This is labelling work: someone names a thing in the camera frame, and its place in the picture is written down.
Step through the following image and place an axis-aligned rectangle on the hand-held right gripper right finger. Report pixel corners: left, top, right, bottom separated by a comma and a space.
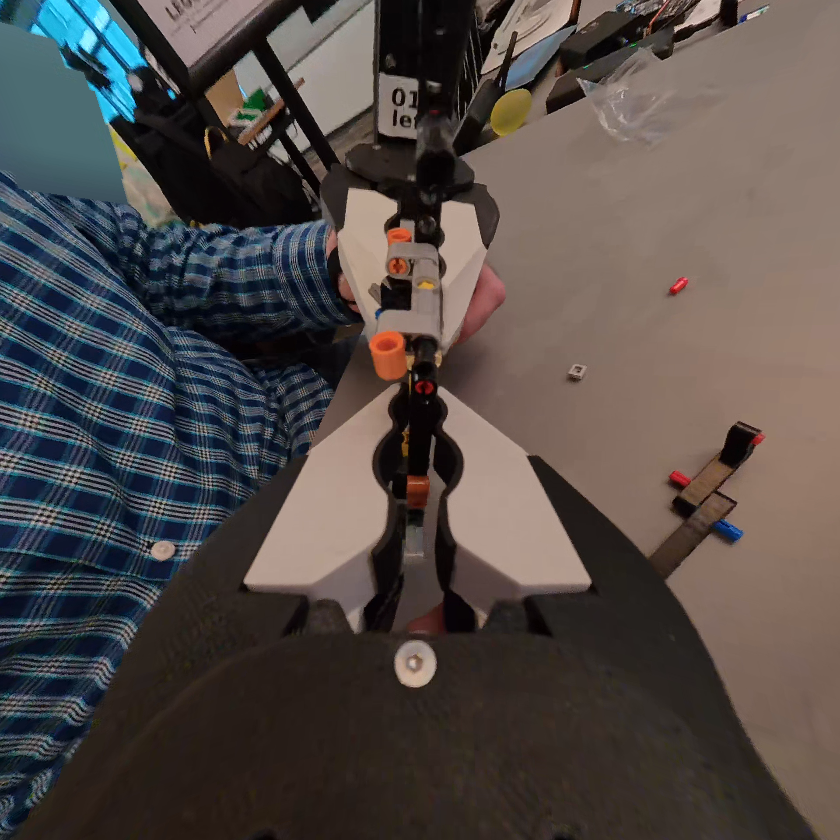
436, 387, 593, 596

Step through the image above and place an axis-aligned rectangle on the black walkie-talkie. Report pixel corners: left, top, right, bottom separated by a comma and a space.
453, 29, 519, 155

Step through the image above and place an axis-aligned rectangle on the framed marker sign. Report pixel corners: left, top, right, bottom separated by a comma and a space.
108, 0, 349, 185

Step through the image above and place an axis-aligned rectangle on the black lego chassis build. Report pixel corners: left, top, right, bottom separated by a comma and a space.
367, 79, 460, 562

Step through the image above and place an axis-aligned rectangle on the yellow translucent ball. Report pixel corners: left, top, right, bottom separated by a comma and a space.
490, 88, 534, 137

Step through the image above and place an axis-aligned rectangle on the black backpack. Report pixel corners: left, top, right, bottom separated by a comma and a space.
128, 108, 319, 227

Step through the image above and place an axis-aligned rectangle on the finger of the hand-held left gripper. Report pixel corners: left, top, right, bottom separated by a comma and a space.
433, 199, 488, 353
336, 189, 411, 319

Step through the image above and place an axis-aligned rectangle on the person's plaid shirt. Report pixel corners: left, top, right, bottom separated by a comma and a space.
0, 171, 339, 828

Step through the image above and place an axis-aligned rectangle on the black lego side beam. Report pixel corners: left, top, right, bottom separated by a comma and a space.
646, 421, 767, 580

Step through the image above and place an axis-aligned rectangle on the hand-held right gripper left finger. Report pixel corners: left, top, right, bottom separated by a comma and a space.
243, 385, 404, 595

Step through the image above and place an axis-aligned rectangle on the black box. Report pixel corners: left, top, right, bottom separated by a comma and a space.
558, 10, 677, 73

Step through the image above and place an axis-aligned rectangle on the wooden side table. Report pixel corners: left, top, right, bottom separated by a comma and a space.
226, 77, 307, 147

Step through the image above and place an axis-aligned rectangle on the person's left hand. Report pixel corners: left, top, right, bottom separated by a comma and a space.
326, 226, 508, 353

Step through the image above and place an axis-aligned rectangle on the person's left forearm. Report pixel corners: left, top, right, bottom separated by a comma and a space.
147, 220, 342, 349

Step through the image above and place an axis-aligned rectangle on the crumpled clear plastic bag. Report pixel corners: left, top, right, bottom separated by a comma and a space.
576, 46, 700, 145

